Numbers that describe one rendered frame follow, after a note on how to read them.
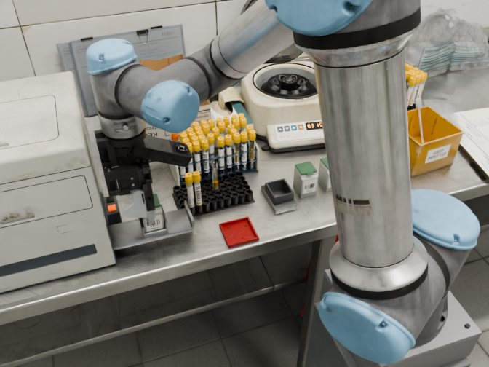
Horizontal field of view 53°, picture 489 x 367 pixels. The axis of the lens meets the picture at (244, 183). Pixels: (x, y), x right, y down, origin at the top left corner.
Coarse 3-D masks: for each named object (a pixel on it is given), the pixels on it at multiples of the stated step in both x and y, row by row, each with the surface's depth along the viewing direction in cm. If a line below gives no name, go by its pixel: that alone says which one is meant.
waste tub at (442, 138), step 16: (416, 112) 125; (432, 112) 125; (416, 128) 129; (432, 128) 126; (448, 128) 121; (416, 144) 114; (432, 144) 115; (448, 144) 117; (416, 160) 116; (432, 160) 119; (448, 160) 122
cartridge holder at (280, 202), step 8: (272, 184) 113; (280, 184) 114; (288, 184) 112; (264, 192) 114; (272, 192) 110; (280, 192) 113; (288, 192) 112; (272, 200) 110; (280, 200) 110; (288, 200) 111; (272, 208) 111; (280, 208) 109; (288, 208) 110; (296, 208) 111
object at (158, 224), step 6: (156, 210) 97; (156, 216) 97; (162, 216) 97; (144, 222) 97; (156, 222) 98; (162, 222) 98; (144, 228) 98; (150, 228) 98; (156, 228) 99; (162, 228) 99
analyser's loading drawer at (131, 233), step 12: (168, 216) 104; (180, 216) 104; (192, 216) 101; (108, 228) 101; (120, 228) 101; (132, 228) 101; (168, 228) 101; (180, 228) 101; (192, 228) 101; (120, 240) 98; (132, 240) 98; (144, 240) 98
